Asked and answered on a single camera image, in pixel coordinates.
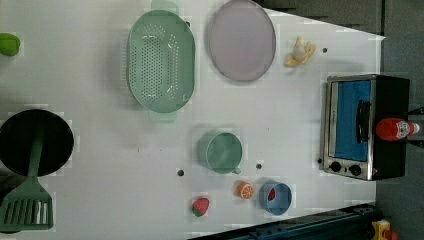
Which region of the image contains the red ketchup bottle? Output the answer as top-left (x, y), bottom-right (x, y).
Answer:
top-left (376, 118), bottom-right (420, 141)

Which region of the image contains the green mug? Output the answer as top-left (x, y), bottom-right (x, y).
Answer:
top-left (197, 131), bottom-right (243, 174)

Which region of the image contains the green colander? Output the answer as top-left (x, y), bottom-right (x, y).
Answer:
top-left (126, 0), bottom-right (196, 123)

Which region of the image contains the toy orange half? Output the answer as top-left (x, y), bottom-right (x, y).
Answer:
top-left (236, 181), bottom-right (255, 199)

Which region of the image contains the lilac round plate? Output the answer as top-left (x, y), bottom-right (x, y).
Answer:
top-left (207, 0), bottom-right (276, 81)

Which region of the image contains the red toy strawberry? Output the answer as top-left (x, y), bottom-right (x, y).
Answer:
top-left (192, 197), bottom-right (210, 217)

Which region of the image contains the red berry in bowl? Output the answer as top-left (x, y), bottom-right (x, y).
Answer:
top-left (268, 188), bottom-right (276, 201)

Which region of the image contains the blue bowl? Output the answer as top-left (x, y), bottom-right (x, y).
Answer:
top-left (258, 181), bottom-right (292, 216)

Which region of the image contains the peeled toy banana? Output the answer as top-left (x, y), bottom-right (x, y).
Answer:
top-left (284, 37), bottom-right (316, 68)

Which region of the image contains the black utensil holder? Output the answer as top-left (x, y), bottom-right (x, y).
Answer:
top-left (0, 109), bottom-right (75, 178)

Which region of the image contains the green slotted spatula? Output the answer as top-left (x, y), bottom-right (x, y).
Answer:
top-left (1, 120), bottom-right (53, 232)

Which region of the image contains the green toy pepper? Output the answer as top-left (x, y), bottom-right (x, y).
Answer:
top-left (0, 33), bottom-right (21, 56)

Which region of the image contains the blue metal frame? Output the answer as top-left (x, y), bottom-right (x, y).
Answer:
top-left (191, 204), bottom-right (381, 240)

